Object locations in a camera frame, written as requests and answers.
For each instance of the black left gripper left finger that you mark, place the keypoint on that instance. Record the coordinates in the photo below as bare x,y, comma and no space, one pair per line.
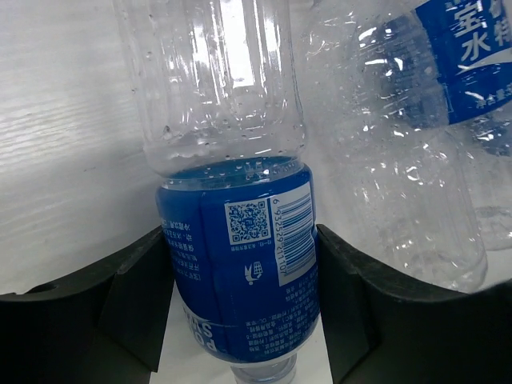
104,323

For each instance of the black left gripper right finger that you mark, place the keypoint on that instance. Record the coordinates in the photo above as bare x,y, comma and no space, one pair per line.
383,326

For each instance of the blue label bottle row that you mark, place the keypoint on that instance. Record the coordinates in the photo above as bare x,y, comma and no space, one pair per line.
222,125
448,63

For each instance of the clear unlabelled bottle in row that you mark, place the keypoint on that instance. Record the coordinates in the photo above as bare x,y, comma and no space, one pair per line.
368,82

